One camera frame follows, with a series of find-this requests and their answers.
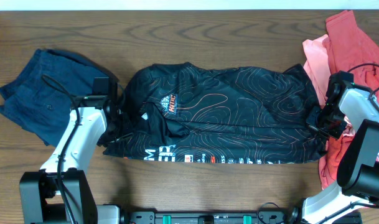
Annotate black orange-patterned cycling jersey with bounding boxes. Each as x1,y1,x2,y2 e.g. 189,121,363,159
105,63,326,164

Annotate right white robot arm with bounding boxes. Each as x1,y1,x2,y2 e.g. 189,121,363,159
291,71,379,223

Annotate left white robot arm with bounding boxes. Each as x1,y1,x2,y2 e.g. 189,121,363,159
19,95,124,223

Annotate light pink garment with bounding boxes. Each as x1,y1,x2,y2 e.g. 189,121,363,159
302,34,330,108

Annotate red printed t-shirt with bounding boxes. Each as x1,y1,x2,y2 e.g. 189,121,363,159
319,11,379,189

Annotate folded navy blue shorts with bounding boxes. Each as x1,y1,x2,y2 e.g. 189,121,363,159
0,49,114,146

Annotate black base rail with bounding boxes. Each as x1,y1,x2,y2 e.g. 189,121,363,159
95,203,363,224

